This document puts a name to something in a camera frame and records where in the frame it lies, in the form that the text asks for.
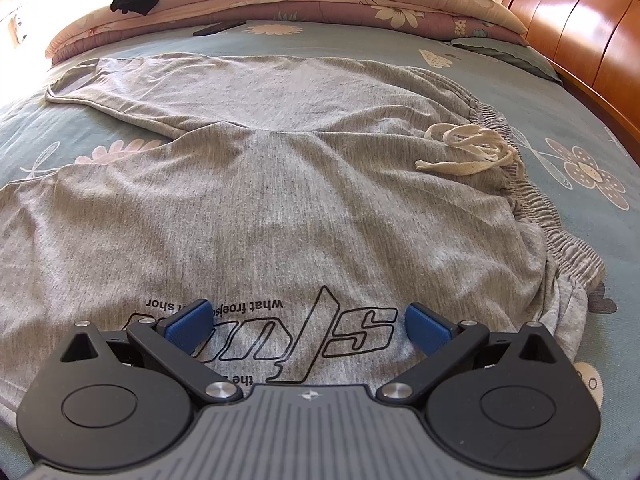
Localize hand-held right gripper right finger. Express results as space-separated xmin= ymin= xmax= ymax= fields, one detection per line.
xmin=376 ymin=302 xmax=573 ymax=405

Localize thin teal pillow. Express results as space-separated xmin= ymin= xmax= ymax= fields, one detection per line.
xmin=447 ymin=36 xmax=563 ymax=85

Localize teal printed bed sheet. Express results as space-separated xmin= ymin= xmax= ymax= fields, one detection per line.
xmin=0 ymin=20 xmax=640 ymax=480

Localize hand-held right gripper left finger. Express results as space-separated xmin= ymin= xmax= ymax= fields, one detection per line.
xmin=59 ymin=299 xmax=243 ymax=405

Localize grey drawstring pants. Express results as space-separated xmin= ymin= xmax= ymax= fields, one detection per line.
xmin=0 ymin=55 xmax=607 ymax=428

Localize mauve floral quilt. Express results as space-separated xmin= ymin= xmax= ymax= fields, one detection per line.
xmin=45 ymin=0 xmax=528 ymax=63

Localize black phone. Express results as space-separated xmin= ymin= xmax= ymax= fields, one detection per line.
xmin=193 ymin=19 xmax=248 ymax=37

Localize wooden headboard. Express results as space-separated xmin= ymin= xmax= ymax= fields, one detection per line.
xmin=502 ymin=0 xmax=640 ymax=161

